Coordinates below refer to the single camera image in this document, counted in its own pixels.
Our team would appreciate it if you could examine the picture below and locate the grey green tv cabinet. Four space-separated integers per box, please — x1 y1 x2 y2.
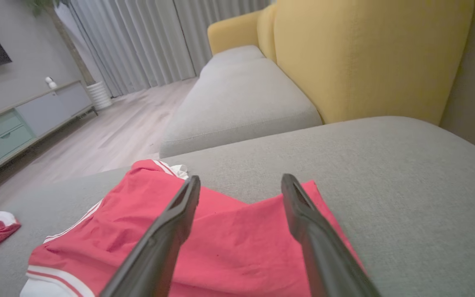
0 80 99 185

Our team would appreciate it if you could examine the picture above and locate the potted tree in white pot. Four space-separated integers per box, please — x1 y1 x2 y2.
26 0 96 86

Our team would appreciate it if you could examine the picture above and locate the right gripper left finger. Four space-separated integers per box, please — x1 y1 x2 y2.
99 175 201 297

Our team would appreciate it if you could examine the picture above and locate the grey pleated curtain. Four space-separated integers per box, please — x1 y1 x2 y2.
55 0 272 98

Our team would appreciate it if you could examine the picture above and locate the red jersey with number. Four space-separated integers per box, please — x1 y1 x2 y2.
20 159 367 297

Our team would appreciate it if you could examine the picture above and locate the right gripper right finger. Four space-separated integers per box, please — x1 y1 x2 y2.
281 173 382 297

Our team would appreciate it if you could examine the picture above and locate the yellow sofa back cushion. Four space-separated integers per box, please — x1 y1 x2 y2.
273 0 475 125

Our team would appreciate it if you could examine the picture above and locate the yellow sofa armrest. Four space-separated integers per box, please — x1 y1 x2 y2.
207 10 263 57

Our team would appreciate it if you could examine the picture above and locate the yellow and grey sofa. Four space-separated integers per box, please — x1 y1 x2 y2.
0 116 475 297

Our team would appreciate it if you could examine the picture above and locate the white ribbed plant pot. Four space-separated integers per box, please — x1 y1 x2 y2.
86 81 113 111

